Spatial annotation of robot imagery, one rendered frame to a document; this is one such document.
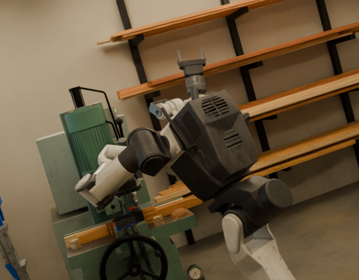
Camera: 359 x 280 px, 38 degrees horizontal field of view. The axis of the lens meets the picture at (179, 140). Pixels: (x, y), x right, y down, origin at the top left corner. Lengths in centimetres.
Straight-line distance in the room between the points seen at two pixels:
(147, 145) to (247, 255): 52
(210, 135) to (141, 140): 24
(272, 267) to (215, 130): 53
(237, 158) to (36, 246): 335
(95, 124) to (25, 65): 252
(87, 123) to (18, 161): 249
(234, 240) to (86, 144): 88
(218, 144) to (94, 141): 78
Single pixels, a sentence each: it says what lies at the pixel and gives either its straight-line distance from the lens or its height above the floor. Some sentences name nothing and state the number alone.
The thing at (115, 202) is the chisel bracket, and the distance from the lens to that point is 247.
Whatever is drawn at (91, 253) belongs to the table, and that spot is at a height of 88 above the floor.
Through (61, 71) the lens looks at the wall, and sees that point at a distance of 485.
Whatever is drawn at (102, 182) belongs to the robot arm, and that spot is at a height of 123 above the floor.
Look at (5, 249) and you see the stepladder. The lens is 315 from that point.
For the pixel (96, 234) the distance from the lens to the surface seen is 253.
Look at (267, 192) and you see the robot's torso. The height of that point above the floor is 107.
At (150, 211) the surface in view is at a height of 96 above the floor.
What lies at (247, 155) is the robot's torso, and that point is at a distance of 187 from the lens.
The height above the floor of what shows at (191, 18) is 201.
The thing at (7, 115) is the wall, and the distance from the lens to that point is 483.
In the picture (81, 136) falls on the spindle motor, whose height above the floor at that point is 139.
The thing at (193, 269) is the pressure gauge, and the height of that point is 68.
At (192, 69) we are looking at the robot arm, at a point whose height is 154.
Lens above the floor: 148
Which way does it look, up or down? 6 degrees down
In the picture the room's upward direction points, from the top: 16 degrees counter-clockwise
